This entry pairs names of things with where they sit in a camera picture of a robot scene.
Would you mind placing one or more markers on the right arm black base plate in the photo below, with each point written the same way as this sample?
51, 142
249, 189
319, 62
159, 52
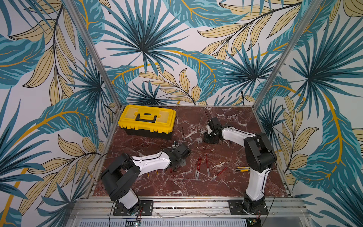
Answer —
242, 207

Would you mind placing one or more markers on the yellow black utility knife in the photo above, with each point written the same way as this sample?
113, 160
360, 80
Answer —
242, 169

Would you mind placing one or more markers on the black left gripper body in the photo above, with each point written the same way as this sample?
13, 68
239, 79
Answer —
179, 161

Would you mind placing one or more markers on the yellow black plastic toolbox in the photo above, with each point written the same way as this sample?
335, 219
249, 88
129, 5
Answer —
152, 122

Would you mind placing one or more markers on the red carving knife angled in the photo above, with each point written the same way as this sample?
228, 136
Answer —
218, 174

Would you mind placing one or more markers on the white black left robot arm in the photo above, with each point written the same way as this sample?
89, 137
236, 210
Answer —
121, 174

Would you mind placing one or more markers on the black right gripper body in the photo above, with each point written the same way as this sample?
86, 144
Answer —
211, 136

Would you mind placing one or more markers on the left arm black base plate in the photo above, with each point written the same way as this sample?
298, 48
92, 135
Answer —
143, 208

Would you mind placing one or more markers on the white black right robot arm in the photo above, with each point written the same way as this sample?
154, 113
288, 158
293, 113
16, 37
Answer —
259, 155

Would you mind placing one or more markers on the aluminium front frame rail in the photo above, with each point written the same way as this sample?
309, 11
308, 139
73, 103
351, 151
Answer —
194, 207

